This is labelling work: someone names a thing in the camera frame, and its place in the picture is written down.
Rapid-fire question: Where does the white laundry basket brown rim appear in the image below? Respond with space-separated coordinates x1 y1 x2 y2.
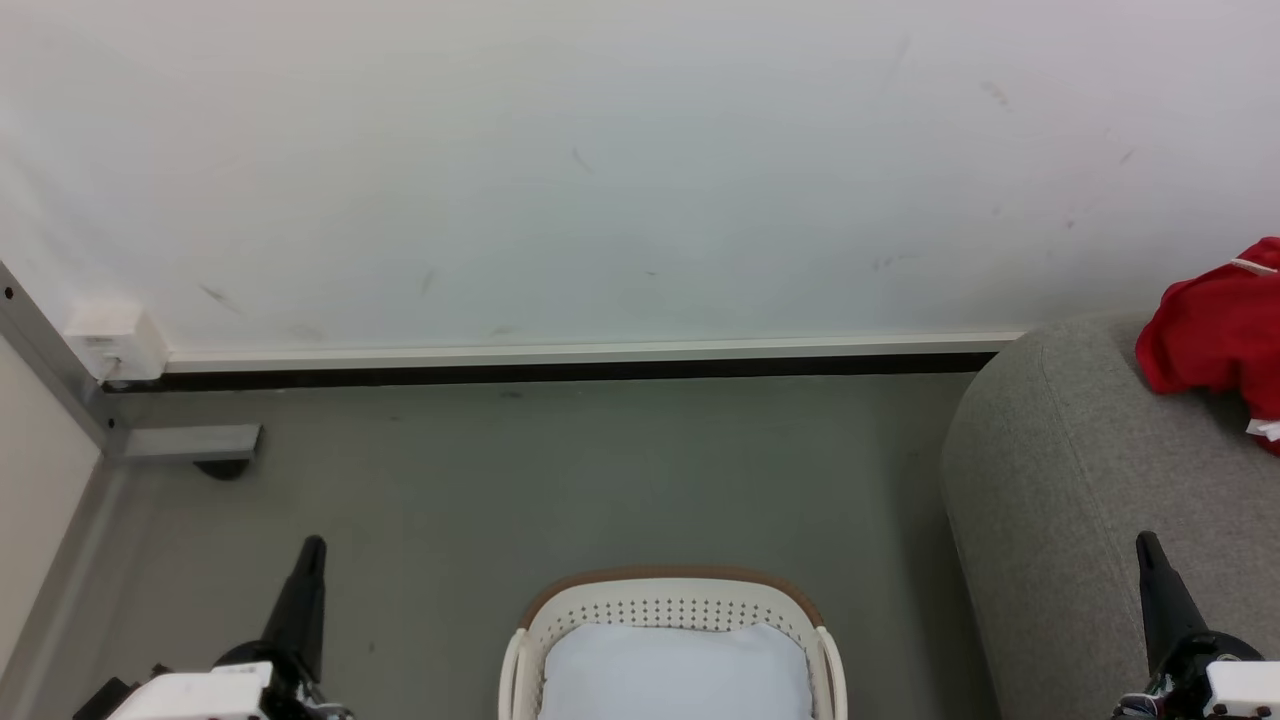
498 567 849 720

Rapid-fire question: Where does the white baseboard strip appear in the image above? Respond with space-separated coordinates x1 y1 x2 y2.
165 332 1027 374

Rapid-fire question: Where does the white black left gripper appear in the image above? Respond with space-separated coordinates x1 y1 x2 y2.
105 536 353 720

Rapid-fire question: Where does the red and white garment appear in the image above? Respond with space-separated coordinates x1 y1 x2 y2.
1135 237 1280 457

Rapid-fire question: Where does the white cloth in basket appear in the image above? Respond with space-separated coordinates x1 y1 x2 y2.
538 622 816 720

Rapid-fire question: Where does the grey fabric sofa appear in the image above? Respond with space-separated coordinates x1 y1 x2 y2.
940 311 1280 720

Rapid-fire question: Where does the white wall socket box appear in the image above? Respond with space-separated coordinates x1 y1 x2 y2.
65 303 171 384

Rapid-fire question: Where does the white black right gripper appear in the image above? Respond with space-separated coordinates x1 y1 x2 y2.
1136 532 1280 720

